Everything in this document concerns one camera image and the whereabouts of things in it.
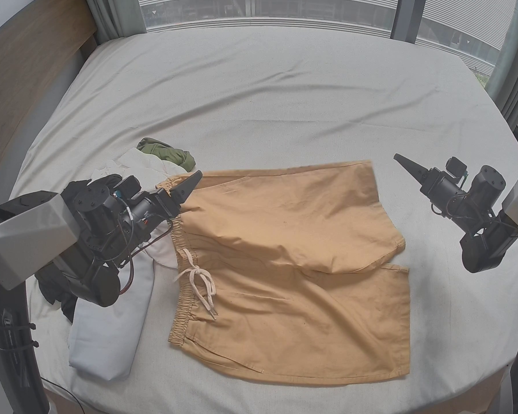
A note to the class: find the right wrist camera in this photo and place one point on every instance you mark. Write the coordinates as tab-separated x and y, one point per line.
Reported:
456	168

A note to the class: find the tan shorts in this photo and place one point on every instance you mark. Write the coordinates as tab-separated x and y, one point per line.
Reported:
293	274

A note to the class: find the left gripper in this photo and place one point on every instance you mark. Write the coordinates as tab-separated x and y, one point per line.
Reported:
155	209

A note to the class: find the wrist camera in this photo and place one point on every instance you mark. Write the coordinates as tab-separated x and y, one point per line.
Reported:
456	168
127	186

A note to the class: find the pale grey garment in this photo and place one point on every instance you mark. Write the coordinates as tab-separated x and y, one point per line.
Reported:
108	334

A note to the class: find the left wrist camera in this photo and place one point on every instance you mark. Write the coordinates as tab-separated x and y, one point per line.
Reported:
127	186

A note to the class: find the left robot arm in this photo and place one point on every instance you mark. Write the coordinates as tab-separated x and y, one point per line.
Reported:
30	235

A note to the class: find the window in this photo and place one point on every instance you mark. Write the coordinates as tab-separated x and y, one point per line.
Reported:
408	7

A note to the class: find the olive green garment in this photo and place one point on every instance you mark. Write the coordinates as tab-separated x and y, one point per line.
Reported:
168	152

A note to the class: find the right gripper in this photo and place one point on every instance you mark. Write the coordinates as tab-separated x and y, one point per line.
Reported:
444	192

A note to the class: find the cream white garment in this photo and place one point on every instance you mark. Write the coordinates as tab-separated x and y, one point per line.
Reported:
131	160

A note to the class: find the bed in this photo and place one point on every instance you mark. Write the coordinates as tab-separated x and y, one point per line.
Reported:
306	101

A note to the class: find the grey-green curtain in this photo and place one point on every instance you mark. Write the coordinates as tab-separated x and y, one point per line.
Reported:
108	7
516	58

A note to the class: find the black garment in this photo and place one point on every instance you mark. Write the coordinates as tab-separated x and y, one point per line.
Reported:
54	293

